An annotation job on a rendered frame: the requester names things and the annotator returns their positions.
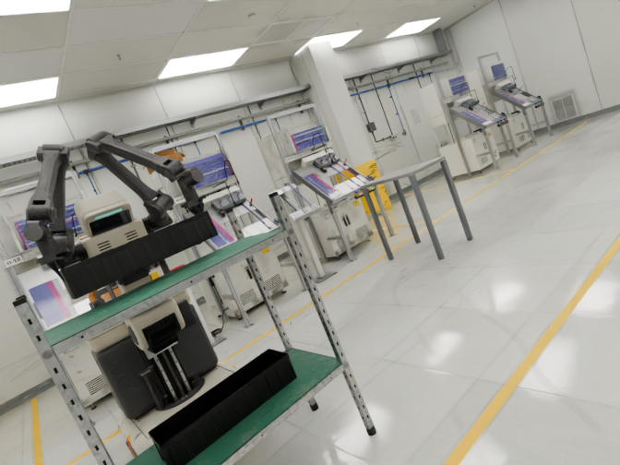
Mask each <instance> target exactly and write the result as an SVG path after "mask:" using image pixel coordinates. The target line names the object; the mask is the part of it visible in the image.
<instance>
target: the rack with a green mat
mask: <svg viewBox="0 0 620 465"><path fill-rule="evenodd" d="M268 196H269V199H270V201H271V204H272V206H273V208H274V210H275V212H276V215H277V217H278V219H279V222H280V226H281V228H282V229H280V230H276V231H272V232H264V233H261V234H256V235H252V236H247V237H244V233H243V231H242V229H241V226H240V224H239V222H238V220H237V218H236V216H235V213H234V211H233V209H228V210H225V212H226V215H227V217H228V219H229V222H230V224H231V225H232V229H233V231H234V233H235V236H236V238H237V241H235V242H233V243H230V244H227V245H225V246H224V247H222V248H220V249H218V250H216V251H213V252H211V253H209V254H207V255H205V256H203V257H201V258H199V259H196V260H194V261H192V262H190V263H188V264H186V265H184V266H182V267H180V268H177V269H175V270H173V271H171V272H169V273H167V274H165V275H163V276H160V277H158V278H157V279H155V280H152V281H150V282H148V283H146V284H143V285H141V286H139V287H137V288H135V289H134V290H132V291H130V292H126V293H124V294H122V295H120V296H118V297H116V298H114V299H112V300H111V301H108V302H106V303H104V304H101V305H99V306H97V307H95V308H93V309H90V310H89V311H87V312H85V313H83V314H81V315H79V316H76V317H73V318H71V319H69V320H67V321H66V322H64V323H62V324H60V325H58V326H56V327H53V328H50V329H48V330H46V331H44V330H43V328H42V325H41V323H40V322H39V320H38V318H37V317H36V315H35V313H34V311H33V309H32V307H31V305H30V303H29V301H28V299H27V297H26V295H25V294H24V295H21V296H19V297H18V298H16V301H14V302H13V303H12V304H13V305H14V307H15V309H16V311H17V313H18V315H19V317H20V319H21V321H22V323H23V325H24V327H25V328H26V330H27V331H28V333H29V335H30V338H31V340H32V341H33V343H34V345H35V347H36V349H37V351H38V353H39V355H40V356H41V358H42V360H43V362H44V364H45V366H46V368H47V369H48V371H49V373H50V375H51V377H52V379H53V381H54V383H55V384H56V386H57V388H58V390H59V392H60V394H61V396H62V397H63V399H64V401H65V403H66V406H67V408H68V409H69V410H70V412H71V414H72V416H73V418H74V420H75V422H76V424H77V426H78V428H79V430H80V432H81V434H82V435H83V437H84V438H85V440H86V442H87V444H88V446H89V449H90V451H91V452H92V454H93V456H94V458H95V459H96V461H97V463H98V465H114V463H113V461H112V459H111V457H110V455H109V453H108V451H107V449H106V447H105V445H104V444H103V443H102V441H101V438H100V436H99V434H98V432H97V430H96V428H95V426H94V425H93V423H92V421H91V419H90V417H89V415H88V413H87V411H86V409H85V408H84V406H83V404H82V402H81V400H80V398H79V396H78V394H77V392H76V391H75V389H74V387H73V385H72V383H71V381H70V379H69V377H68V375H67V374H66V371H65V369H64V367H63V366H62V364H61V362H60V360H59V358H58V357H57V355H58V354H59V353H61V352H64V351H66V350H68V349H70V348H72V347H74V346H76V345H78V344H79V343H81V342H83V341H85V340H88V339H90V338H92V337H94V336H96V335H98V334H99V333H101V332H103V331H104V330H106V329H108V328H111V327H113V326H115V325H117V324H119V323H121V322H123V321H125V320H127V319H128V318H130V317H132V316H135V315H136V314H138V313H140V312H142V311H144V310H146V309H148V308H150V307H152V306H153V305H155V304H158V303H160V302H162V301H164V300H166V299H168V298H170V297H172V296H174V295H176V294H177V293H179V292H181V291H183V290H185V289H187V288H189V287H191V286H193V285H195V284H197V283H199V282H201V281H203V280H205V279H207V278H209V277H211V276H213V275H215V274H216V273H218V272H220V271H222V270H224V269H226V268H228V267H230V266H232V265H234V264H236V263H238V262H240V261H242V260H244V259H246V261H247V263H248V266H249V267H250V269H251V272H252V274H253V276H254V278H255V281H256V284H257V287H258V289H259V290H260V293H261V295H262V297H263V299H264V302H265V304H266V306H267V309H268V311H269V313H270V316H271V318H272V320H273V323H274V325H275V327H276V330H277V331H278V333H279V335H280V339H281V341H282V344H283V346H284V348H285V351H284V352H287V353H288V354H289V356H290V360H291V362H292V366H293V369H294V371H295V374H296V375H297V378H295V379H294V380H293V381H292V382H291V383H290V384H289V385H287V386H286V387H285V388H283V389H282V390H281V391H279V392H278V393H277V394H276V395H274V396H273V397H272V398H270V399H269V400H268V401H266V402H265V403H264V404H262V405H261V406H260V407H259V408H257V409H256V410H255V411H253V412H252V413H251V414H249V415H248V416H247V417H246V418H244V419H243V420H242V421H241V422H239V423H238V424H237V425H236V426H235V427H234V428H232V429H231V430H230V431H228V432H227V433H226V434H225V435H223V436H222V437H220V438H219V439H218V440H217V441H215V442H214V443H213V444H211V445H210V446H209V447H207V448H206V449H205V450H204V451H202V452H201V453H200V454H198V455H197V456H196V457H195V458H193V459H192V460H190V461H189V462H188V463H187V464H185V465H233V464H234V462H236V461H237V460H238V459H239V458H241V457H242V456H243V455H244V454H245V453H246V452H248V451H249V450H250V449H251V448H252V447H254V446H255V445H256V444H257V443H259V442H260V441H261V440H262V439H263V438H264V437H266V436H267V435H268V434H269V433H271V432H272V431H273V430H274V429H275V428H277V427H278V426H279V425H280V424H281V423H283V422H284V421H285V420H286V419H287V418H289V417H290V416H291V415H292V414H293V413H295V412H296V411H297V410H298V409H299V408H301V407H302V406H303V405H304V404H305V403H306V402H307V401H308V403H309V406H310V408H311V410H312V411H316V410H317V409H318V405H317V403H316V400H315V397H314V395H315V394H316V393H318V392H319V391H320V390H321V389H322V388H324V387H325V386H326V385H327V384H329V383H330V382H331V381H332V380H333V379H334V378H336V377H337V376H338V375H339V374H341V373H343V375H344V378H345V380H346V383H347V385H348V387H349V390H350V392H351V394H352V397H353V400H354V402H355V405H356V407H357V409H358V412H359V413H360V416H361V418H362V420H363V423H364V427H365V429H366V432H367V434H368V435H370V436H372V435H375V434H376V428H375V426H374V423H373V421H372V419H371V416H370V414H369V411H368V410H367V407H366V405H365V403H364V399H363V396H362V394H361V391H360V389H359V388H358V385H357V383H356V380H355V378H354V376H353V373H352V370H351V368H350V365H349V363H348V361H347V358H346V356H345V353H344V351H343V349H342V347H341V345H340V341H339V338H338V336H337V334H336V331H335V329H334V327H333V325H332V322H331V320H330V318H329V315H328V311H327V309H326V307H325V305H324V303H323V300H322V298H321V295H320V293H319V291H318V288H317V287H316V283H315V281H314V278H313V276H312V273H311V271H310V268H309V267H308V265H307V262H306V260H305V257H304V253H303V251H302V249H301V246H300V245H299V242H298V240H297V238H296V235H295V232H294V230H293V228H292V225H291V223H290V220H289V218H288V215H287V213H286V211H285V208H284V207H283V204H282V202H281V199H280V196H279V193H278V191H276V192H273V193H271V194H269V195H268ZM285 238H286V239H287V241H288V244H289V246H290V248H291V250H292V254H293V256H294V258H295V261H296V263H297V266H298V268H299V269H300V272H301V274H302V277H303V279H304V283H305V285H306V288H307V290H308V291H309V294H310V296H311V299H312V301H313V303H314V306H315V308H316V311H317V313H318V316H319V318H320V321H321V323H322V325H323V328H324V330H325V332H326V334H327V336H328V340H329V343H330V345H331V347H332V350H333V351H334V353H335V356H336V358H335V357H331V356H326V355H323V354H319V353H314V352H307V351H303V350H299V349H294V348H293V347H292V344H291V342H290V340H289V338H288V335H287V333H286V331H285V328H284V326H283V325H282V322H281V320H280V316H279V314H278V312H277V309H276V307H275V305H274V303H273V301H272V299H271V297H270V294H269V292H268V288H267V286H266V284H265V282H264V280H263V278H262V276H261V273H260V271H259V269H258V266H257V264H256V261H255V259H254V257H253V255H254V254H255V253H257V252H259V251H261V250H263V249H265V248H267V247H269V246H271V245H273V244H275V243H277V242H279V241H281V240H283V239H285ZM126 465H167V464H166V462H165V461H164V460H162V459H161V456H160V454H159V452H158V450H157V448H156V447H155V445H152V446H151V447H149V448H148V449H146V450H145V451H143V452H142V453H141V454H139V455H138V456H136V457H135V458H134V459H132V460H130V461H129V462H128V463H126Z"/></svg>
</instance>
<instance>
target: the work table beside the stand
mask: <svg viewBox="0 0 620 465"><path fill-rule="evenodd" d="M439 162H440V164H441V167H442V169H443V172H444V175H445V177H446V180H447V185H448V187H449V190H450V193H451V195H452V198H453V201H454V204H455V206H456V209H457V212H458V214H459V219H460V222H461V225H462V227H463V230H464V232H465V235H466V238H467V241H471V240H472V239H473V237H472V234H471V229H470V226H469V223H468V222H467V219H466V216H465V213H464V210H463V207H462V205H461V202H460V199H459V195H458V192H457V189H456V187H455V184H454V181H453V178H452V176H451V173H450V170H449V168H448V165H447V160H446V157H445V156H444V157H440V158H437V159H434V160H430V161H425V162H422V163H419V164H415V165H412V166H410V167H406V168H403V169H399V170H396V171H394V172H391V173H388V174H386V175H383V176H381V177H379V178H377V179H375V180H374V181H371V182H369V183H367V184H365V185H362V186H361V188H362V190H363V193H364V197H365V200H366V202H367V205H368V208H369V209H370V212H371V214H372V217H373V220H374V222H375V225H376V228H377V231H378V233H379V236H380V239H381V241H382V244H383V246H384V248H385V251H386V253H387V258H388V260H392V259H394V257H393V255H392V252H391V250H390V247H389V244H388V240H387V238H386V236H385V233H384V231H383V228H382V225H381V223H380V220H379V218H378V216H377V213H376V209H375V206H374V204H373V201H372V198H371V197H370V194H369V192H368V189H367V187H370V186H374V185H381V184H383V183H387V182H391V181H393V183H394V186H395V187H396V190H397V193H398V196H399V200H400V203H401V205H402V207H403V210H404V212H405V215H406V218H407V221H408V223H409V225H410V228H411V232H412V235H413V238H414V240H415V243H416V244H418V243H420V242H421V240H420V237H419V234H418V233H417V230H416V227H415V224H414V222H413V219H412V216H411V213H410V210H409V207H408V205H407V202H406V199H405V196H404V195H403V192H402V189H401V187H400V184H399V179H401V178H405V177H409V179H410V182H411V186H412V189H413V192H414V195H415V196H416V199H417V202H418V205H419V207H420V210H421V212H422V215H423V219H424V222H425V225H426V227H427V230H428V232H429V235H430V237H431V240H432V243H433V246H434V248H435V252H436V255H437V257H438V260H442V259H444V258H445V257H444V254H443V251H442V248H441V246H440V243H439V241H438V238H437V236H436V233H435V228H434V225H433V223H432V221H431V218H430V215H429V213H428V210H427V207H426V205H425V202H424V200H423V195H422V192H421V190H420V187H419V185H418V182H417V180H416V177H415V174H416V173H419V172H421V171H423V170H425V169H427V168H429V167H431V166H433V165H435V164H437V163H439Z"/></svg>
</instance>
